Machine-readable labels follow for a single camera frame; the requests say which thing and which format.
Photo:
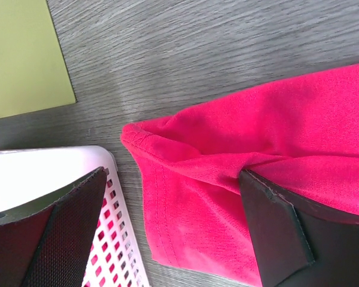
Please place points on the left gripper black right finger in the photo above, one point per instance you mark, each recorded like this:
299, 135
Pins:
298, 241

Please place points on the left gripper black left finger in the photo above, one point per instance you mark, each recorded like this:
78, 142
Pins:
47, 241

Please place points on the pink red t-shirt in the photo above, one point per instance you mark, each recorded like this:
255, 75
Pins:
301, 133

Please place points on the white plastic laundry basket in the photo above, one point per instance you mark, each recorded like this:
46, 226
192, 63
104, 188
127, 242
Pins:
27, 174

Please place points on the red t-shirt in basket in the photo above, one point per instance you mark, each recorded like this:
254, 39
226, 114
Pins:
103, 268

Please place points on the yellow-green box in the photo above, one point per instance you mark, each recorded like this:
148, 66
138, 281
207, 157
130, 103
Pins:
33, 72

